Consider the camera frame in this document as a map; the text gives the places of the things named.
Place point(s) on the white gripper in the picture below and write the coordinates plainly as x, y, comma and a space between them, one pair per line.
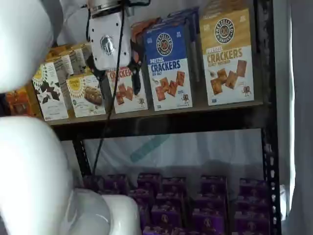
107, 44

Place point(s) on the yellow white pretzel crackers box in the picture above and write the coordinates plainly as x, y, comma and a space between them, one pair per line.
225, 7
227, 73

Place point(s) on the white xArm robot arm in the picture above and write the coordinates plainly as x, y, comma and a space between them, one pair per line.
24, 171

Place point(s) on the orange white pretzel crackers box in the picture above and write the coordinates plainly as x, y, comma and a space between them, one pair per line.
144, 25
122, 98

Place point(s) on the yellow white cookie bar box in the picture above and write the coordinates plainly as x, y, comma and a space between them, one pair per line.
83, 102

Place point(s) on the white box with nutrition label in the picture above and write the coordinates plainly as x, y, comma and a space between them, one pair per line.
62, 64

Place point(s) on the blue white pretzel crackers box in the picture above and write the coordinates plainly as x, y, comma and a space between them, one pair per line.
168, 73
193, 49

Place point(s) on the white box with dark crackers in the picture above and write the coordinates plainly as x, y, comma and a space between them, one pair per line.
49, 102

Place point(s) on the orange brown snack box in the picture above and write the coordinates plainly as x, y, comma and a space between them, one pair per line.
19, 105

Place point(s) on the purple snack box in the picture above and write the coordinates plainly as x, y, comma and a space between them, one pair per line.
212, 183
250, 224
144, 215
210, 200
170, 199
117, 183
140, 195
252, 203
166, 216
159, 231
174, 186
207, 220
149, 181
253, 186

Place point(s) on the black metal shelf rack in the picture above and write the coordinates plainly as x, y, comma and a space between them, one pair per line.
269, 147

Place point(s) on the teal tape strip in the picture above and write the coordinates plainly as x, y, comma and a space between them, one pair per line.
146, 149

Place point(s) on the white plastic backdrop sheet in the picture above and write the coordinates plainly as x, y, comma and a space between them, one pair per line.
195, 151

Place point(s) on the grey fabric curtain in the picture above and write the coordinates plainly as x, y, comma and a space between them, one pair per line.
303, 122

